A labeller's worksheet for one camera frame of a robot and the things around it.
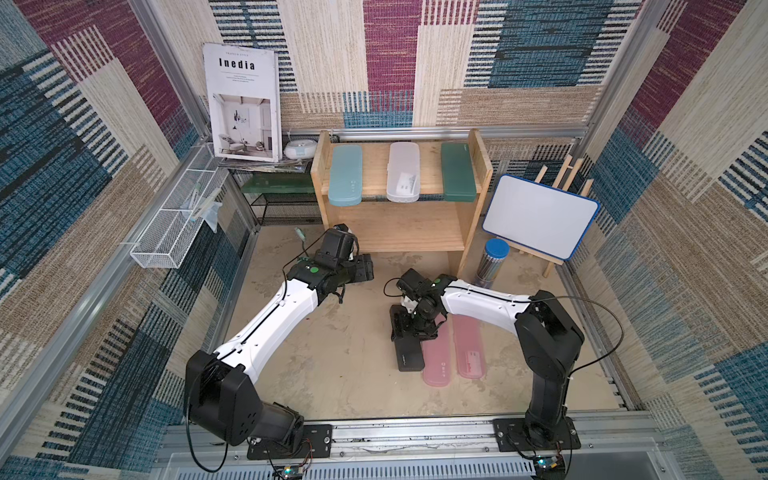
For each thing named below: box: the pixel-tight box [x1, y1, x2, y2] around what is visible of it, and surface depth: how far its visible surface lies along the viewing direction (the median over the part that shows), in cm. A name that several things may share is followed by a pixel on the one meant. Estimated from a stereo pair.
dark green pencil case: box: [441, 143, 477, 202], surface depth 73 cm
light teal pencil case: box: [328, 145, 362, 207], surface depth 70 cm
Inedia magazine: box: [202, 43, 283, 163], surface depth 79 cm
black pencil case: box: [394, 336, 425, 372], surface depth 81 cm
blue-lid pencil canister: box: [475, 238, 511, 290], surface depth 91 cm
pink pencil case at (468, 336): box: [452, 314, 486, 380], surface depth 87 cm
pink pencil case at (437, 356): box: [421, 315, 452, 387], surface depth 87 cm
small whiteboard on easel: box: [482, 174, 600, 262], surface depth 96 cm
